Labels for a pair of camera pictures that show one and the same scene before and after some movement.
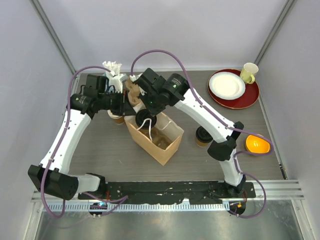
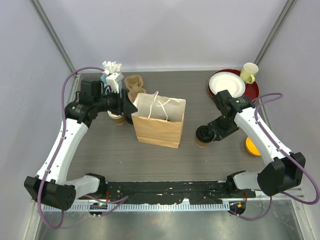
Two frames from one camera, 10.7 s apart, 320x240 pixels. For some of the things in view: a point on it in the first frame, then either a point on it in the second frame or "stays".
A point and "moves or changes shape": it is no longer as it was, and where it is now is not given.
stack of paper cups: x=118 y=119 stays
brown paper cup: x=201 y=144 stays
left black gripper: x=124 y=108 stays
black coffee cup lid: x=202 y=135 stays
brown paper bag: x=162 y=142 moves or changes shape
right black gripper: x=153 y=110 to x=221 y=133
